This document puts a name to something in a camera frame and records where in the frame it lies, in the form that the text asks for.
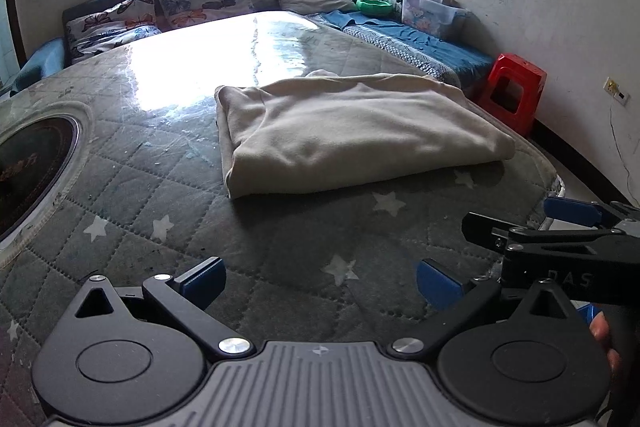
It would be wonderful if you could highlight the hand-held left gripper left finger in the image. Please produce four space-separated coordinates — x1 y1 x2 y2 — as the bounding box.
74 257 257 359

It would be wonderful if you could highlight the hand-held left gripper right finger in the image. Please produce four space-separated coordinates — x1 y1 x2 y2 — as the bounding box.
386 258 569 359

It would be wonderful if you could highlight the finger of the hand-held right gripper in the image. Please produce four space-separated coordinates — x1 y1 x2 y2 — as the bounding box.
461 211 602 254
543 196 640 231

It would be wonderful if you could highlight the beige knit sweater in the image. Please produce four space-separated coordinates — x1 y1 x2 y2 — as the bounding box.
215 69 517 200

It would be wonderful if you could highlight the person's right hand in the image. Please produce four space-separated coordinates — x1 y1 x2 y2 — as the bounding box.
589 311 623 378

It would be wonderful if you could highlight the red plastic stool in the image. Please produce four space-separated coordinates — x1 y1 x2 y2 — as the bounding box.
477 53 548 138

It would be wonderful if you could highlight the blue sofa cover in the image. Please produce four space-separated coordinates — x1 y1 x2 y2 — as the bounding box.
320 9 497 88

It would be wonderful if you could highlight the round black induction cooktop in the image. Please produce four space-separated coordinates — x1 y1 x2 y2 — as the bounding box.
0 104 94 253

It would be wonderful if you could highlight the clear plastic storage box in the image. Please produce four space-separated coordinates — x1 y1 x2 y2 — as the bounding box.
400 0 469 42

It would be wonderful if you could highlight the green plastic basin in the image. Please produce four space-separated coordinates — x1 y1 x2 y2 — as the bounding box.
356 0 395 18

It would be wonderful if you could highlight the thin black wall cable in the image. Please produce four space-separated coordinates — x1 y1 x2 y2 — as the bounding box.
607 106 637 204

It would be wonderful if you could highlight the white wall socket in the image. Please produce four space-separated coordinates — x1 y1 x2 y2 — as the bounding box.
603 77 630 108

